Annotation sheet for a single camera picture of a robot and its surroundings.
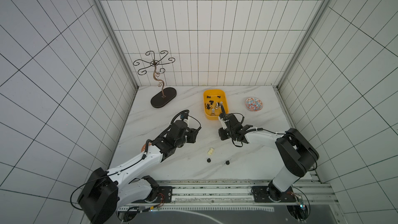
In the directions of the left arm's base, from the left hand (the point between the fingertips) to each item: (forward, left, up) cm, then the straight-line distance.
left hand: (194, 133), depth 82 cm
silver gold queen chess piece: (+19, -12, -9) cm, 24 cm away
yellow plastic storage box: (+33, -12, -10) cm, 37 cm away
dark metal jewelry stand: (+37, +21, -9) cm, 44 cm away
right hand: (+9, -16, -9) cm, 20 cm away
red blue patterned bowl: (+28, -41, -9) cm, 50 cm away
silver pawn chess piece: (+27, -18, -9) cm, 34 cm away
